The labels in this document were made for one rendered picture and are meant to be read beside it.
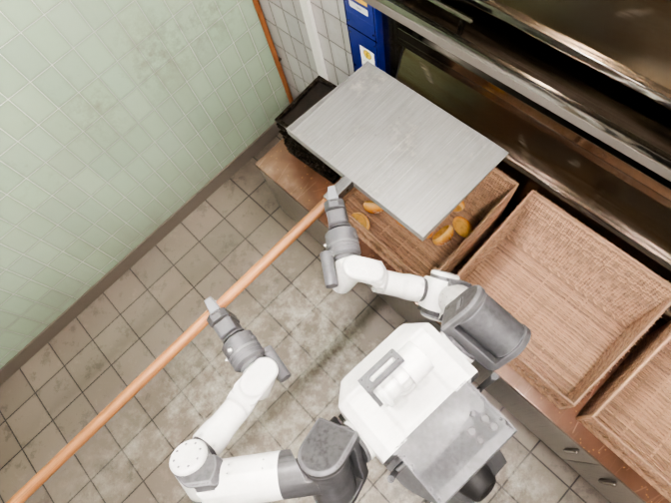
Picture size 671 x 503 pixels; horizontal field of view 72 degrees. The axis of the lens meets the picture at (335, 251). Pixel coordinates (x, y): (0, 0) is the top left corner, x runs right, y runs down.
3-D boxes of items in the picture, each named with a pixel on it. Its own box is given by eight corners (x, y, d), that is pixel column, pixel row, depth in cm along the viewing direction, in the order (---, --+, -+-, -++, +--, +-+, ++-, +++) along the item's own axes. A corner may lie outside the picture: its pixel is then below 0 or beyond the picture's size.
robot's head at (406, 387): (432, 371, 89) (434, 364, 81) (394, 408, 88) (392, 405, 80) (408, 346, 92) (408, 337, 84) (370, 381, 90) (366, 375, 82)
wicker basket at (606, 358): (516, 219, 188) (532, 185, 162) (645, 313, 167) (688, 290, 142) (435, 303, 180) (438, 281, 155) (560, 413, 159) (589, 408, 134)
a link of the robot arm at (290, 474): (293, 472, 100) (354, 463, 99) (291, 515, 93) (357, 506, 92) (279, 440, 94) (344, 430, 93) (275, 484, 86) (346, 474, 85)
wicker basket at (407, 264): (405, 141, 209) (405, 100, 184) (507, 217, 189) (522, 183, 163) (329, 213, 202) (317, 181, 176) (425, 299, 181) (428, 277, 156)
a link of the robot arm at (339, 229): (353, 215, 135) (361, 251, 131) (322, 222, 136) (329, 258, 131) (348, 194, 124) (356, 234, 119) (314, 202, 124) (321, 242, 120)
